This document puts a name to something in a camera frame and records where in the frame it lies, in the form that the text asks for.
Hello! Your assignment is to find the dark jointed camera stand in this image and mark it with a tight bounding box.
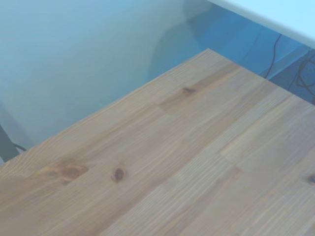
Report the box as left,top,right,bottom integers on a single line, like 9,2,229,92
0,122,18,165

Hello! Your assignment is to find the thin black floor cable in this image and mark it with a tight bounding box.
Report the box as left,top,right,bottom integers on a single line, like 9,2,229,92
264,33,283,80

